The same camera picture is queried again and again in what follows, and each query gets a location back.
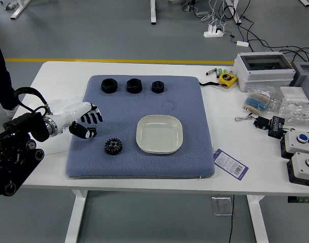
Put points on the white black-fingered left robot hand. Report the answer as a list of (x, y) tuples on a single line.
[(73, 112)]

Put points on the big black gear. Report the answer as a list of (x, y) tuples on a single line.
[(113, 148)]

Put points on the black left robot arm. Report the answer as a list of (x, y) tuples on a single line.
[(15, 152)]

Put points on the big black hex nut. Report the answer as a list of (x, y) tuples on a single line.
[(130, 89), (105, 89)]

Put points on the small black nut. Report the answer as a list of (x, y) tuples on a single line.
[(154, 89)]

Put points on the blue yellow push-button box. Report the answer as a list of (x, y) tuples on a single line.
[(295, 145)]

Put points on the red push-button box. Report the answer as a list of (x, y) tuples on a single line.
[(300, 168)]

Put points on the blue-grey cushion mat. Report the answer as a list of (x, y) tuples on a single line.
[(144, 106)]

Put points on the person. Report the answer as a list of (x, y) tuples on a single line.
[(2, 83)]

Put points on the white square dish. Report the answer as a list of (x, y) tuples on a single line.
[(158, 134)]

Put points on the white background table leg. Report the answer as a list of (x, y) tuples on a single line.
[(19, 10), (236, 12), (153, 12)]

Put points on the silver usb stick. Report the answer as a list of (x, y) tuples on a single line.
[(211, 72)]

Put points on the green batteries pack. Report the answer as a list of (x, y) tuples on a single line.
[(221, 71)]

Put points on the yellow tape measure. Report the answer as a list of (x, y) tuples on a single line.
[(227, 79)]

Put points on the white power strip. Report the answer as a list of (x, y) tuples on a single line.
[(212, 33)]

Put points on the purple label tag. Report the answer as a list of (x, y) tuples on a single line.
[(229, 163)]

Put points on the clear plastic holder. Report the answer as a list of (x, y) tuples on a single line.
[(222, 206)]

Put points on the white power adapter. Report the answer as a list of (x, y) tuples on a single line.
[(242, 43)]

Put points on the blue resistor strip bundle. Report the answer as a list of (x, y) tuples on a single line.
[(257, 102)]

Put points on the clear bag of parts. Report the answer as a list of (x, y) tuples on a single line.
[(273, 93)]

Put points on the black power module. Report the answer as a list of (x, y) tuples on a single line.
[(276, 127)]

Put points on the clear bubble wrap bag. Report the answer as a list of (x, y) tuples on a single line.
[(299, 112)]

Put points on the black table control panel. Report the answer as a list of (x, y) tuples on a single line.
[(301, 199)]

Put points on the grey electrical enclosure box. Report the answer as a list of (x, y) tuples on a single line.
[(261, 76)]

